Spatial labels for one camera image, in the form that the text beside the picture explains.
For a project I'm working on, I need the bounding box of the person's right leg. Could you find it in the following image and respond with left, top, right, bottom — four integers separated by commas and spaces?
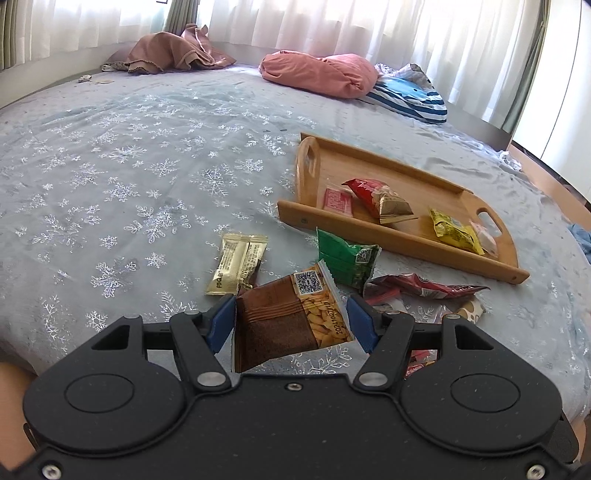
566, 406, 591, 462

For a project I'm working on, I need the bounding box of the white patterned cloth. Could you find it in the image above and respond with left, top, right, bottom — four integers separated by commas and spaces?
374, 62, 437, 88

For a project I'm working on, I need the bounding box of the person's leg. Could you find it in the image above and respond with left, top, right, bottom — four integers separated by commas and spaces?
0, 362, 40, 462
566, 406, 591, 462

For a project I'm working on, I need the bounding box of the small gold snack packet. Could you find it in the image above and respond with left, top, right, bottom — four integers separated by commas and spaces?
204, 233, 269, 296

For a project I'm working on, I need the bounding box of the pink pillow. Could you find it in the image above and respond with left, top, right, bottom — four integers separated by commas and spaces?
259, 51, 379, 99

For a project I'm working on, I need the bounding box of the white crumpled tissue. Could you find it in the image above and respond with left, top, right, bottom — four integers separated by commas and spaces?
498, 148, 523, 172

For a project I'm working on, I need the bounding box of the grey green curtain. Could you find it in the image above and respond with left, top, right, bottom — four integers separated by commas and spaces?
501, 0, 552, 137
164, 0, 199, 37

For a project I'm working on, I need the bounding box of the long dark red snack packet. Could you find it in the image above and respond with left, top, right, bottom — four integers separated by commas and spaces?
364, 273, 490, 306

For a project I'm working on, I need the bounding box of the dark wooden ledge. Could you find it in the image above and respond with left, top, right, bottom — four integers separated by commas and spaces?
443, 108, 513, 151

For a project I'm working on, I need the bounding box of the blue striped pillow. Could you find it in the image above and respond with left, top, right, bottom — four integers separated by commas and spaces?
365, 76, 448, 124

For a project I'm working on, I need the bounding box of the brown peanut snack packet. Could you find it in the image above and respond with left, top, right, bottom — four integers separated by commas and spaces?
229, 259, 355, 374

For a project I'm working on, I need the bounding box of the person's left leg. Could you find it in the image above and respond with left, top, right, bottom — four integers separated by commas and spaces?
0, 362, 40, 462

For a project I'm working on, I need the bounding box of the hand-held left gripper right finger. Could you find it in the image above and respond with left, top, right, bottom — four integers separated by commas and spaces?
346, 294, 502, 393

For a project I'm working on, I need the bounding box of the red wafer bar packet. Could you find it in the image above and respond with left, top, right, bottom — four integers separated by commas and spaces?
405, 348, 437, 378

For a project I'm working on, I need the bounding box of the wooden tray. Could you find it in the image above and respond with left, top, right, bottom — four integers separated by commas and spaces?
277, 132, 530, 284

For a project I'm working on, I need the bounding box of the brown pink cloth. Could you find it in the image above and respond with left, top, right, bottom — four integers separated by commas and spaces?
102, 23, 237, 75

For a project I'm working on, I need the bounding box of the green snack packet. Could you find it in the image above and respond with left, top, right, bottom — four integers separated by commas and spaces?
316, 227, 382, 292

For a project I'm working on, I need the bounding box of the red biscuit packet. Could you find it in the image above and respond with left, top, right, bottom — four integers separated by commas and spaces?
322, 186, 354, 215

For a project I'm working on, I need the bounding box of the blue cloth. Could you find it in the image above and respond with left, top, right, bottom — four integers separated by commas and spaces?
567, 223, 591, 271

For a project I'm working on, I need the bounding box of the yellow snack packet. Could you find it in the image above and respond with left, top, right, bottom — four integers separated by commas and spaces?
429, 209, 485, 256

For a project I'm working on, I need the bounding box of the red and gold snack packet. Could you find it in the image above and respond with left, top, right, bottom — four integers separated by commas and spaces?
342, 178, 415, 225

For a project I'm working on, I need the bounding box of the clear white snack packet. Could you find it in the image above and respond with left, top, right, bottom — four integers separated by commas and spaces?
470, 220, 500, 258

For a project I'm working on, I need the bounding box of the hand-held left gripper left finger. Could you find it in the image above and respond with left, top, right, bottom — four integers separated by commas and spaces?
88, 294, 237, 393

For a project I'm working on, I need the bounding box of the white sheer curtain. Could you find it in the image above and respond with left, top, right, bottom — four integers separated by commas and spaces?
0, 0, 550, 134

